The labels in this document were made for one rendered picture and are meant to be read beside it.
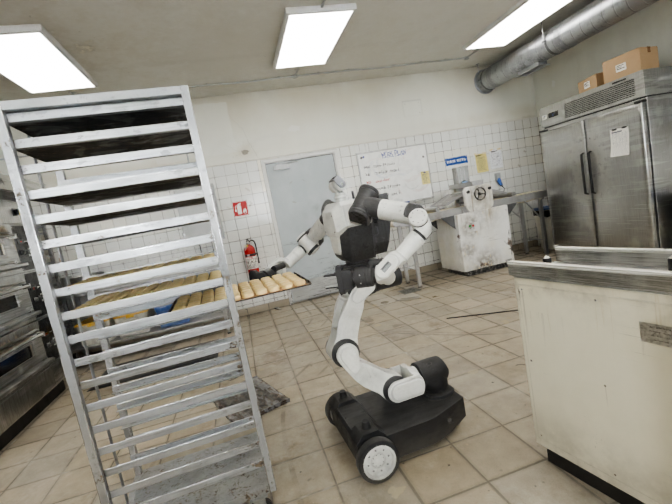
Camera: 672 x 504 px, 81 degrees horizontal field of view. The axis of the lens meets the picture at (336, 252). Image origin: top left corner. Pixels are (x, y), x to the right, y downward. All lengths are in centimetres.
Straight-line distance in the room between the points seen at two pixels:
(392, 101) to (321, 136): 123
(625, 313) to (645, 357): 14
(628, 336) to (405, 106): 525
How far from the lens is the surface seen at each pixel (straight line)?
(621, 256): 188
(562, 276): 167
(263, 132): 575
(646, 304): 152
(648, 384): 163
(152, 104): 173
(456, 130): 669
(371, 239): 189
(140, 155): 170
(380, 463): 204
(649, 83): 539
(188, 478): 222
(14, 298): 422
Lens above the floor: 126
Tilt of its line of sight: 6 degrees down
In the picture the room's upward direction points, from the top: 11 degrees counter-clockwise
